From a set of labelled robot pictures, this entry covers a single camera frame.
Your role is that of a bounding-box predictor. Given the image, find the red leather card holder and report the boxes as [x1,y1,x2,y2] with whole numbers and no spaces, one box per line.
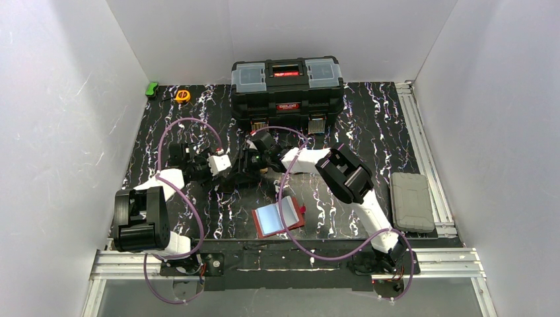
[252,196,306,239]

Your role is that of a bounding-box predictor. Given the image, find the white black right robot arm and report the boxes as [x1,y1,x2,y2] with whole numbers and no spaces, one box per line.
[248,127,411,271]

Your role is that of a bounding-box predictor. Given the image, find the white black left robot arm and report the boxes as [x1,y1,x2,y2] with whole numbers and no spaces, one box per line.
[111,143,234,261]

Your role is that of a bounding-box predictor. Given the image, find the drill bit set case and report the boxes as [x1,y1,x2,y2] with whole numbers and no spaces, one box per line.
[250,122,269,131]

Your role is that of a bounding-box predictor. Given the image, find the black plastic toolbox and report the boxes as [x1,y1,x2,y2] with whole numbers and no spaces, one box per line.
[230,55,344,133]

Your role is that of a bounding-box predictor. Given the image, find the orange tape measure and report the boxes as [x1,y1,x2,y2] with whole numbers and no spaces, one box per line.
[174,90,191,104]

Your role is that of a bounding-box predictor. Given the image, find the green small object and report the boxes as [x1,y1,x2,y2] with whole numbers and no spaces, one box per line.
[145,82,159,98]

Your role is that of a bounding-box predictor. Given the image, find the grey plastic case lid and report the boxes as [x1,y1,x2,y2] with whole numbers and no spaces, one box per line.
[390,172,435,234]

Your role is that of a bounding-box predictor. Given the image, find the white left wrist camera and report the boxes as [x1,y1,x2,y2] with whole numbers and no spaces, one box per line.
[207,149,231,176]

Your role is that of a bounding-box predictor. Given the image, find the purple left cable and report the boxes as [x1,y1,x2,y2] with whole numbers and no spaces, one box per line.
[143,118,224,305]

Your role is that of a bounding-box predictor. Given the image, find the purple cable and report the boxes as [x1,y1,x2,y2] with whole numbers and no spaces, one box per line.
[143,118,224,305]
[251,125,415,302]

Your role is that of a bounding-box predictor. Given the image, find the black base rail with bracket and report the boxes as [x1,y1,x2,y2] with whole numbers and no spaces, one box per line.
[160,239,421,292]

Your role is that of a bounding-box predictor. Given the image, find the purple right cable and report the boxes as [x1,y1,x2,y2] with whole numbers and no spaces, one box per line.
[251,125,415,302]

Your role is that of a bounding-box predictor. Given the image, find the aluminium frame rail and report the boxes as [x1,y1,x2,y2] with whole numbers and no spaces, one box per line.
[395,80,498,316]

